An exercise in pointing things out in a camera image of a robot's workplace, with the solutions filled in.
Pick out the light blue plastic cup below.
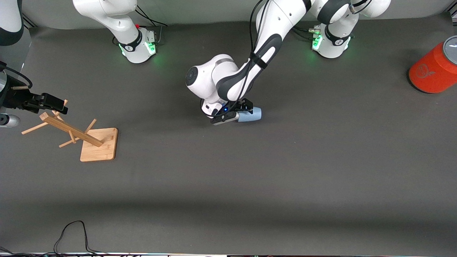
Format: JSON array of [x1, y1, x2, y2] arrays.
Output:
[[236, 107, 262, 123]]

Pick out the wooden cup rack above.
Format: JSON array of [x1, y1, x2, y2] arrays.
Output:
[[21, 100, 119, 163]]

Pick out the orange cylindrical can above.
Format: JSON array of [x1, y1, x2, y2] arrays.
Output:
[[408, 35, 457, 94]]

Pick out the black left arm base cables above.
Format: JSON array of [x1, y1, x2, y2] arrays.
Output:
[[293, 25, 322, 40]]

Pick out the black arm base cables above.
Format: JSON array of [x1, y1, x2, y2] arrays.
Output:
[[293, 25, 322, 40], [136, 5, 169, 45]]

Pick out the black right arm base cables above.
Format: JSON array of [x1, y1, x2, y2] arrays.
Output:
[[136, 5, 169, 45]]

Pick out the black looped floor cable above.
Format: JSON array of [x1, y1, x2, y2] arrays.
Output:
[[54, 220, 107, 256]]

